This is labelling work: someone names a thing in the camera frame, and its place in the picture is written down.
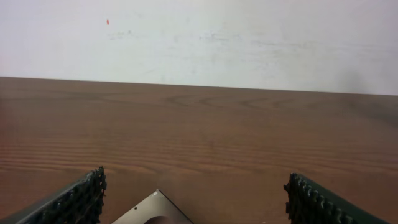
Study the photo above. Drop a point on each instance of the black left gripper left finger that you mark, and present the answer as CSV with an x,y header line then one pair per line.
x,y
80,202

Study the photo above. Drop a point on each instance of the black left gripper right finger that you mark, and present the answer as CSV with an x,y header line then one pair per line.
x,y
310,203

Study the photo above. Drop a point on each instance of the Galaxy S25 Ultra smartphone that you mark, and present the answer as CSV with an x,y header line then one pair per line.
x,y
157,208

